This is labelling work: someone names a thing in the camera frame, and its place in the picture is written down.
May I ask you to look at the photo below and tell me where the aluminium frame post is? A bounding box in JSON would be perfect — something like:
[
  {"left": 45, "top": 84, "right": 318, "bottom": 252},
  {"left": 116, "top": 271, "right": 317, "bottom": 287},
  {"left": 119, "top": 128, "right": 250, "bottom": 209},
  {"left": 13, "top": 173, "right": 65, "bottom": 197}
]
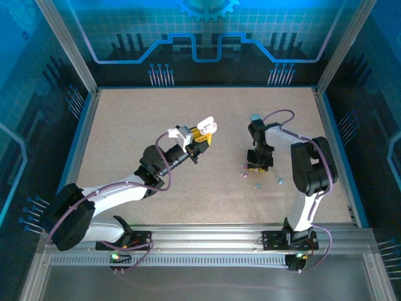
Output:
[
  {"left": 315, "top": 0, "right": 378, "bottom": 97},
  {"left": 34, "top": 0, "right": 100, "bottom": 97}
]

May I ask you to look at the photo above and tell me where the aluminium front rail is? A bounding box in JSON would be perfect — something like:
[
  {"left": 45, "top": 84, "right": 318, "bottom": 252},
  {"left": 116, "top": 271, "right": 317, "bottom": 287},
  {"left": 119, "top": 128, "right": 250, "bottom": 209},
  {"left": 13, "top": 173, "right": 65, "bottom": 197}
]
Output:
[{"left": 37, "top": 223, "right": 380, "bottom": 255}]

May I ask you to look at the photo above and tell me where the grey slotted cable duct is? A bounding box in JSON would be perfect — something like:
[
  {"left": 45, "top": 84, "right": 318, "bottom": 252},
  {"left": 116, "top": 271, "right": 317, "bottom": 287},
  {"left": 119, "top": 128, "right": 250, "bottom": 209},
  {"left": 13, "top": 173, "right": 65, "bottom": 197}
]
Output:
[{"left": 49, "top": 254, "right": 291, "bottom": 268}]

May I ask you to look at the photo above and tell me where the aluminium table side rail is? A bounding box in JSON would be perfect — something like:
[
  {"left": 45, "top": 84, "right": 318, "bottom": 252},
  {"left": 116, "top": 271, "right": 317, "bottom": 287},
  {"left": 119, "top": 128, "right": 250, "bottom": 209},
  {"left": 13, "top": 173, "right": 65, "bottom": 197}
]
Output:
[
  {"left": 51, "top": 87, "right": 101, "bottom": 228},
  {"left": 313, "top": 87, "right": 369, "bottom": 228}
]

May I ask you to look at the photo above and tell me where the grey metal front panel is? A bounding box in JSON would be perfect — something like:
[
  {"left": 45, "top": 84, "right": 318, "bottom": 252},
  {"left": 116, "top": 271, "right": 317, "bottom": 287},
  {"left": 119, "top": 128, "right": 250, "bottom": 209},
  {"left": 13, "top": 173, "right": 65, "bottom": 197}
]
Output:
[{"left": 18, "top": 247, "right": 395, "bottom": 301}]

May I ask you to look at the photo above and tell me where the black controller board with LED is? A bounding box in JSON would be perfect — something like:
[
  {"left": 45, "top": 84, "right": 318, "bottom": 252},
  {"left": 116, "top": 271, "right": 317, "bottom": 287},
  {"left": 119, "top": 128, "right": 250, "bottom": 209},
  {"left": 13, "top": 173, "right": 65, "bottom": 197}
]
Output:
[
  {"left": 286, "top": 253, "right": 306, "bottom": 274},
  {"left": 109, "top": 252, "right": 132, "bottom": 273}
]

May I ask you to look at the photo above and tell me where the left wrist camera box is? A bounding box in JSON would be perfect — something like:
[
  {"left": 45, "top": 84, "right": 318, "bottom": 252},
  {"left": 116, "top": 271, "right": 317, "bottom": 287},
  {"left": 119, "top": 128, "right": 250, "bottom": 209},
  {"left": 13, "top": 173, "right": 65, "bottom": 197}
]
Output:
[{"left": 167, "top": 125, "right": 195, "bottom": 150}]

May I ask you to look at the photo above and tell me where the white earbud charging case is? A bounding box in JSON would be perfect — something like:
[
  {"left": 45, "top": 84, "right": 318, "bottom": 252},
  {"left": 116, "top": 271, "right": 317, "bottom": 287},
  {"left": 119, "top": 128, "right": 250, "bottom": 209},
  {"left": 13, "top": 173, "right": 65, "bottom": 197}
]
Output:
[{"left": 197, "top": 116, "right": 219, "bottom": 132}]

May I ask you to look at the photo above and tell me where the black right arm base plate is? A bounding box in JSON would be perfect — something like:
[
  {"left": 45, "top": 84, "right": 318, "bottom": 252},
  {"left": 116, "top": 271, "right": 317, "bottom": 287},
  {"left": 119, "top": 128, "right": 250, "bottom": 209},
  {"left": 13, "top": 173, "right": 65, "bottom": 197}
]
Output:
[{"left": 262, "top": 230, "right": 320, "bottom": 251}]

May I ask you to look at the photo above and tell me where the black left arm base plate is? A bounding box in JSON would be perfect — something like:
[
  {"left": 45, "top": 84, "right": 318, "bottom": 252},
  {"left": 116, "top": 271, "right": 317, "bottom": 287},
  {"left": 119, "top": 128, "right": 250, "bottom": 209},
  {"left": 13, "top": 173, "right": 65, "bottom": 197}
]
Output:
[{"left": 95, "top": 230, "right": 154, "bottom": 251}]

